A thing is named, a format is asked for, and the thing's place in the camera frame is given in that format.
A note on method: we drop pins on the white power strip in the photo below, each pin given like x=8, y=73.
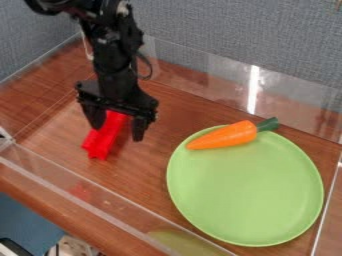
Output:
x=71, y=246

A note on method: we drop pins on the green plate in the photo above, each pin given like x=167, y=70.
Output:
x=253, y=195

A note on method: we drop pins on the clear acrylic enclosure wall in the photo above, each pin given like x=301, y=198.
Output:
x=112, y=202

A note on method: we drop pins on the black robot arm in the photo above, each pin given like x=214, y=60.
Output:
x=115, y=38

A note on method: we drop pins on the orange toy carrot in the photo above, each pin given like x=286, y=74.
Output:
x=234, y=134

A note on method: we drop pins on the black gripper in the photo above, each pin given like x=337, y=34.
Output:
x=128, y=101

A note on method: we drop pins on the red plastic block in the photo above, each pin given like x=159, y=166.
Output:
x=99, y=140

